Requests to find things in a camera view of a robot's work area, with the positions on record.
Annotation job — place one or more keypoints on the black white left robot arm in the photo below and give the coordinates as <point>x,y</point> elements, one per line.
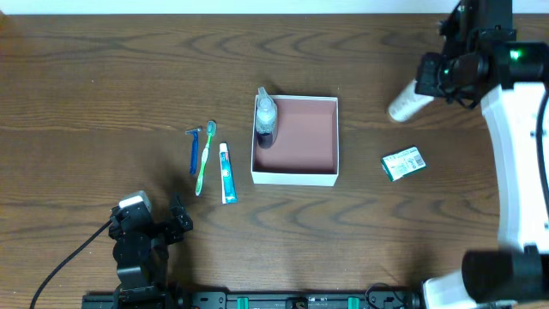
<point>141,252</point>

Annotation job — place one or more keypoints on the white box with pink interior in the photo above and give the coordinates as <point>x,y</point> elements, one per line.
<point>306,149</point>

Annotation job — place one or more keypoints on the green white soap box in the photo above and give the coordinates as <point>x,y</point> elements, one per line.
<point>403,163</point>

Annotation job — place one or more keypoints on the white cosmetic tube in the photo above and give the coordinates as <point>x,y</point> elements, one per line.
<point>407,104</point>

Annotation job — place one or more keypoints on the blue disposable razor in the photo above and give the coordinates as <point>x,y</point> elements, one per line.
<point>194,148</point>

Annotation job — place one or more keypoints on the teal white toothpaste tube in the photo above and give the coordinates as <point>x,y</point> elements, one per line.
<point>229,194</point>

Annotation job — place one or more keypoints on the clear spray bottle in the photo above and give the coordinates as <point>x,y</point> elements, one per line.
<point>266,120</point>

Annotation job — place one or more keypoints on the green white toothbrush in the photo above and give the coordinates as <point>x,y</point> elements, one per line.
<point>211,131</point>

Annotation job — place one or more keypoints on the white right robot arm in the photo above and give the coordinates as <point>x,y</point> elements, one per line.
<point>510,81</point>

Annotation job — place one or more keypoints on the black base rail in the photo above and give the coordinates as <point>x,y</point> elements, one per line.
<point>377,298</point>

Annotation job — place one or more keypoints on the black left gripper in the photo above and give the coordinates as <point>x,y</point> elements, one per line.
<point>167,227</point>

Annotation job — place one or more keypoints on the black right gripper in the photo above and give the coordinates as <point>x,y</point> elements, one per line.
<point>429,75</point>

